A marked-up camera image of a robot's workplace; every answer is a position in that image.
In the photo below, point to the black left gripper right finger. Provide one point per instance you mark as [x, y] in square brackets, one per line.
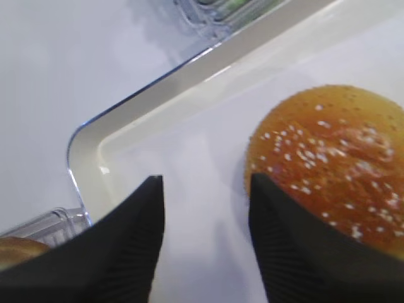
[302, 259]

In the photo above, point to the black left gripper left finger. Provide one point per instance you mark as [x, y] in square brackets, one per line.
[112, 261]

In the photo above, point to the bun top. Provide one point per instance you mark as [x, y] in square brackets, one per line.
[337, 150]

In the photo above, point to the clear lettuce and cheese container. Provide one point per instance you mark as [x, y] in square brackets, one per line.
[217, 20]

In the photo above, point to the clear bun container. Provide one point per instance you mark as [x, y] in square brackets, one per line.
[52, 228]

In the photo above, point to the back bun half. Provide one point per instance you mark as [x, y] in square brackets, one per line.
[15, 250]

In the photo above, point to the white serving tray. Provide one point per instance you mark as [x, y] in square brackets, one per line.
[193, 126]

